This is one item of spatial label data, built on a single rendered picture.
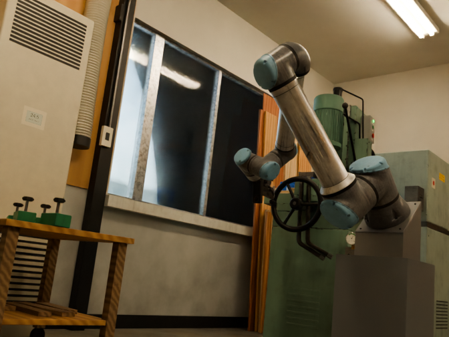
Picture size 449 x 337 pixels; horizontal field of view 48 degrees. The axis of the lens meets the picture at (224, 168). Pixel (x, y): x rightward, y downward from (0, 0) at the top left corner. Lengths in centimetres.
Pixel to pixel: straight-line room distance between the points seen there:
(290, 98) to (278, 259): 118
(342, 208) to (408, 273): 35
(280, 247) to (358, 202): 92
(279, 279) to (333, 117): 96
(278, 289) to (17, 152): 154
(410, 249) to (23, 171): 190
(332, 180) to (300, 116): 28
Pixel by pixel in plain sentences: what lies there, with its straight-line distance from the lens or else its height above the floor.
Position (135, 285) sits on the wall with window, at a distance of 364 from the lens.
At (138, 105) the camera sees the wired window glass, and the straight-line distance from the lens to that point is 378.
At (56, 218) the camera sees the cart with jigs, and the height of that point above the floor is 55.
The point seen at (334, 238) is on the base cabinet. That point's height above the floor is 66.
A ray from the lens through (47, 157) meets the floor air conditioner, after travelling 288.
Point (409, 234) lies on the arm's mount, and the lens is 218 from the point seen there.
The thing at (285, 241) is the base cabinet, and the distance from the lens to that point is 281.
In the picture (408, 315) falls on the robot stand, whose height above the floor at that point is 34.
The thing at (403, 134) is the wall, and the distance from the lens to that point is 547.
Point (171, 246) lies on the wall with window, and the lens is 383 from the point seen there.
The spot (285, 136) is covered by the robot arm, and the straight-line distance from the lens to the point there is 225.
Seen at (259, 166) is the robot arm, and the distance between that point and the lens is 228.
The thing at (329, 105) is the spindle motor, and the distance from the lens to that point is 300.
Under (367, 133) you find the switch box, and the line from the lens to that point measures 325.
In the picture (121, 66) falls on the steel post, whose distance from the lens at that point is 354.
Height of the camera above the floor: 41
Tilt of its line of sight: 12 degrees up
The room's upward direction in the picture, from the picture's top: 6 degrees clockwise
